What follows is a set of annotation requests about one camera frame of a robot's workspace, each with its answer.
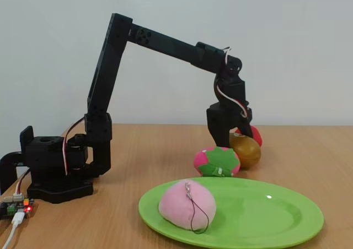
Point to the pink plush strawberry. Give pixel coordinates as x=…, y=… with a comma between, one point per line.
x=201, y=161

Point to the pink plush peach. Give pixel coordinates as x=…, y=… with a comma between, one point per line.
x=176, y=205

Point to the green plastic plate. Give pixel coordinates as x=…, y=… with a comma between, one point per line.
x=262, y=218

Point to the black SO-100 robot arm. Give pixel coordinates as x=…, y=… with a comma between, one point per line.
x=104, y=75

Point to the motor control board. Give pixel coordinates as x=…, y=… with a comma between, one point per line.
x=13, y=207

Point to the red tomato toy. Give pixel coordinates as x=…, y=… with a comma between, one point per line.
x=257, y=136

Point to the black table clamp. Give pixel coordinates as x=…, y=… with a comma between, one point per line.
x=7, y=166

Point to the brown toy kiwi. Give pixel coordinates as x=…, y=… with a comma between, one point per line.
x=246, y=152

